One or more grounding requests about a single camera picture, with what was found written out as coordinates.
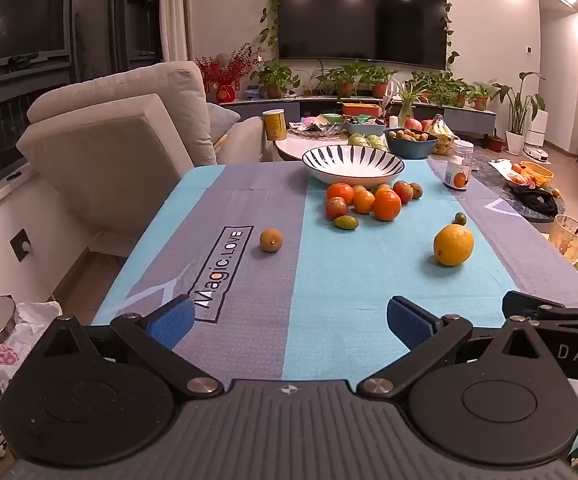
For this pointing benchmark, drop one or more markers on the beige fabric sofa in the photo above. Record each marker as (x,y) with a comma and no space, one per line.
(119,125)

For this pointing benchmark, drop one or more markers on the heap of small longans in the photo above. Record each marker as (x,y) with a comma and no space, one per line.
(409,135)

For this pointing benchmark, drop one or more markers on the white robot vacuum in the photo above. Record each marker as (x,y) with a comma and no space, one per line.
(536,156)

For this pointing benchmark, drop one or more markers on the small plant red pot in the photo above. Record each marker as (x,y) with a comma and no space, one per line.
(495,142)

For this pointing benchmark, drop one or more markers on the black cloth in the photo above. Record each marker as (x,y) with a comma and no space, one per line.
(536,200)

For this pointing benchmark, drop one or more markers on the wall socket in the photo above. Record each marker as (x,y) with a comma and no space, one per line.
(20,245)

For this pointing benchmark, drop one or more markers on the grey cushion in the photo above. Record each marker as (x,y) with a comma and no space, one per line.
(221,120)

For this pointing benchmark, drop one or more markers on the tray of green apples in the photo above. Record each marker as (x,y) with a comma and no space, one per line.
(364,141)

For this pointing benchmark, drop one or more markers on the red berry plant red vase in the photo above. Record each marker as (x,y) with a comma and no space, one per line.
(225,92)

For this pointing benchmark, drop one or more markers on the yellow can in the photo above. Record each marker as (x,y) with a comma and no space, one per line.
(275,125)

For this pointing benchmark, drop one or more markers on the glass mug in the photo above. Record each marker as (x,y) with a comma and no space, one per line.
(569,242)

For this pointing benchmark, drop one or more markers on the yellow basket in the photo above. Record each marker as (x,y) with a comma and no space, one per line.
(539,172)

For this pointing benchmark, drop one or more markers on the glass vase with plant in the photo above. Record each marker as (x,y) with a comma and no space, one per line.
(406,110)

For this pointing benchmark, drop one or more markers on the red plum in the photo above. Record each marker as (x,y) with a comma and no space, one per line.
(336,208)
(403,191)

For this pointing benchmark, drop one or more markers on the orange box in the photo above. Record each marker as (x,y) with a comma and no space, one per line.
(361,110)

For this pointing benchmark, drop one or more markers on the black wall television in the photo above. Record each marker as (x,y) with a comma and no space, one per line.
(359,15)

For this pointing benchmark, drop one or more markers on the metal lid jar on bag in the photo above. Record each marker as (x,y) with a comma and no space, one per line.
(34,320)

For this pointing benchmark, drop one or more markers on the dark blue bowl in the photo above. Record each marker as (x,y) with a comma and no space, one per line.
(411,150)

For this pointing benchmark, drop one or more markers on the red apple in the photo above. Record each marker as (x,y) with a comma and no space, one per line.
(413,124)
(426,125)

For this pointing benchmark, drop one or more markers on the potted green plant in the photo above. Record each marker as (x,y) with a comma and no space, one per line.
(480,100)
(344,82)
(379,82)
(456,92)
(274,80)

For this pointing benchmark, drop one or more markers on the clear bag with oranges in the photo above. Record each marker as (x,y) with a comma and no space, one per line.
(511,172)

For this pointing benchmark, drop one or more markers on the white bottle orange label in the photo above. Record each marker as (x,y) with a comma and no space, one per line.
(459,170)

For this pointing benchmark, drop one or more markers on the white round coffee table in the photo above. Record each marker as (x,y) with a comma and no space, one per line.
(289,149)

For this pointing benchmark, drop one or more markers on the dark marble round table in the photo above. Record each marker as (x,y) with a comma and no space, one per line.
(494,184)

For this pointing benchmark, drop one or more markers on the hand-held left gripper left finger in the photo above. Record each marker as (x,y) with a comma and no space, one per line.
(171,320)

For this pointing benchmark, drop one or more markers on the white curtain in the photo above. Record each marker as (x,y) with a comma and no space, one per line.
(174,10)

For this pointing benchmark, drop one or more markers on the green jujube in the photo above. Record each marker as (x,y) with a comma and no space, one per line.
(460,218)
(345,222)

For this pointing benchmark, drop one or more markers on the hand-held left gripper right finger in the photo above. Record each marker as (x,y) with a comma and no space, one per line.
(409,317)

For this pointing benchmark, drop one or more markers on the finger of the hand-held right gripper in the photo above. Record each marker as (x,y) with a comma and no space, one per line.
(519,302)

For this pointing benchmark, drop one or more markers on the grey television cabinet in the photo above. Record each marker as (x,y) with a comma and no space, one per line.
(469,120)

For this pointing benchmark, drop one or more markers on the striped white bowl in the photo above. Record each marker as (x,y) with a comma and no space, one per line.
(354,177)

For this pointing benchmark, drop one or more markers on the glass plate with snacks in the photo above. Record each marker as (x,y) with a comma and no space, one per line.
(314,129)

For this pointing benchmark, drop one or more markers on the dark window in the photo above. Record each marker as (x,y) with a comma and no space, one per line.
(19,10)

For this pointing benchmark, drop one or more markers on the blue grey snack tray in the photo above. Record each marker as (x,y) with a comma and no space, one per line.
(364,125)

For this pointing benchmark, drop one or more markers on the green plastic bowl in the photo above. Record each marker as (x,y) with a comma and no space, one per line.
(331,119)

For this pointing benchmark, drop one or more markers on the bunch of bananas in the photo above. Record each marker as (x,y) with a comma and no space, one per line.
(441,132)

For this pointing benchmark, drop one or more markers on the tall plant white pot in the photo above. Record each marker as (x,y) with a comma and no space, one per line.
(514,140)

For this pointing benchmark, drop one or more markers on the large yellow lemon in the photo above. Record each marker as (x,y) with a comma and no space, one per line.
(453,245)

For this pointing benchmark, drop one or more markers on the blue grey printed tablecloth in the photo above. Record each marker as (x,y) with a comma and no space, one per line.
(359,270)

